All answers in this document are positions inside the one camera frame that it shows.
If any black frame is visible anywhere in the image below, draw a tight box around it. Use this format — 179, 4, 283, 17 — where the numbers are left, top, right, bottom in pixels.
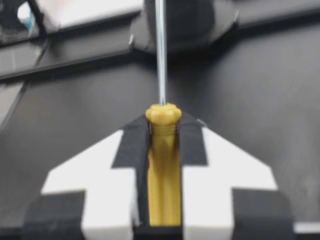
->
0, 0, 320, 85

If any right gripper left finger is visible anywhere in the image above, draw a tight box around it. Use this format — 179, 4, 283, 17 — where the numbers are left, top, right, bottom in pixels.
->
23, 116, 151, 240

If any yellow handled screwdriver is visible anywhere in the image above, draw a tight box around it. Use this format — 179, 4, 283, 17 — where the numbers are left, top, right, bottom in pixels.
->
145, 0, 184, 228

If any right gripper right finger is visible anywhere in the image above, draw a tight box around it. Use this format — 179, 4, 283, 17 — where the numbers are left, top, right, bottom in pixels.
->
174, 112, 295, 240

